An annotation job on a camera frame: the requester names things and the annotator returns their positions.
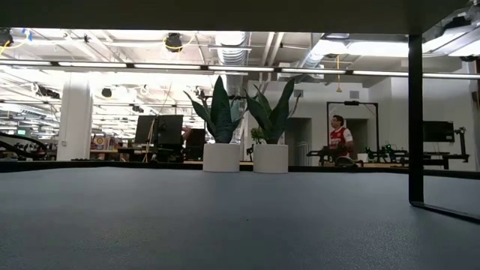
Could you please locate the dark background desk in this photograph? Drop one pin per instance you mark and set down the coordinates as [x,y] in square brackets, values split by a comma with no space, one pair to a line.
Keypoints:
[435,155]

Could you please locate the colourful target board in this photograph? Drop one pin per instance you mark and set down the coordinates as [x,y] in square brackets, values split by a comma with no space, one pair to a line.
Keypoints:
[99,141]

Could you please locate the white round pillar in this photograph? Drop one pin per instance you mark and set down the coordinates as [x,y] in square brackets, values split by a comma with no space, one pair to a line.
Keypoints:
[75,120]

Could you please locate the person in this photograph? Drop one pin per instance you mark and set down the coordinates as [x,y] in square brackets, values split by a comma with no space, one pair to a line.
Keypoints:
[339,137]

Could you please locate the black computer monitor back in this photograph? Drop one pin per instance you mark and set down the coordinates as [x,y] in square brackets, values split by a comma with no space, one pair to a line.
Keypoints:
[170,129]
[144,129]

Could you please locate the small green background plant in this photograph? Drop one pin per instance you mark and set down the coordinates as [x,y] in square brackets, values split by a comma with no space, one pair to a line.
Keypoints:
[257,135]

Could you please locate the black background robot arm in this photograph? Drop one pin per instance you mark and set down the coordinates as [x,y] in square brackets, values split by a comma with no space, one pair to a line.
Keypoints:
[318,152]
[386,153]

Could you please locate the silver ceiling duct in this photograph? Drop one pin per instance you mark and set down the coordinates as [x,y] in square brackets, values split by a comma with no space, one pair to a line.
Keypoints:
[232,56]

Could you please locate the black wall monitor screen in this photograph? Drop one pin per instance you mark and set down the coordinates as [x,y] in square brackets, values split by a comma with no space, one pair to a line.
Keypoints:
[438,131]

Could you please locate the yellow hanging pendant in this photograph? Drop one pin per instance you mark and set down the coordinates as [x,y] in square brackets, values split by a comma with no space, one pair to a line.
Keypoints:
[338,88]

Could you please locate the wooden board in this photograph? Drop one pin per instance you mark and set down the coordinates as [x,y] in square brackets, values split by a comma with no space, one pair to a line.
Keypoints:
[225,15]

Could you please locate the snake plant in white pot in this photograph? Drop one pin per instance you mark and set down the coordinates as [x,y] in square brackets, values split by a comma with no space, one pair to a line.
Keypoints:
[270,157]
[221,157]

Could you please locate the black rectangular door frame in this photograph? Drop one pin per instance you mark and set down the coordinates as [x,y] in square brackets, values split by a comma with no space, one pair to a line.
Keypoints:
[352,102]

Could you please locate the black office chair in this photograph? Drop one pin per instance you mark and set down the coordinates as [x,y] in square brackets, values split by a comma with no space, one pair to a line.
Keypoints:
[195,142]

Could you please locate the black ceiling-mounted device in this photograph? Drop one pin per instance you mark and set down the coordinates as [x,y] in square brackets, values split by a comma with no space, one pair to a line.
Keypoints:
[4,37]

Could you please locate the black ceiling dome camera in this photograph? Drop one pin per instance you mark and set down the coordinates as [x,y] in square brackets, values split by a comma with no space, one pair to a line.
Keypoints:
[173,42]

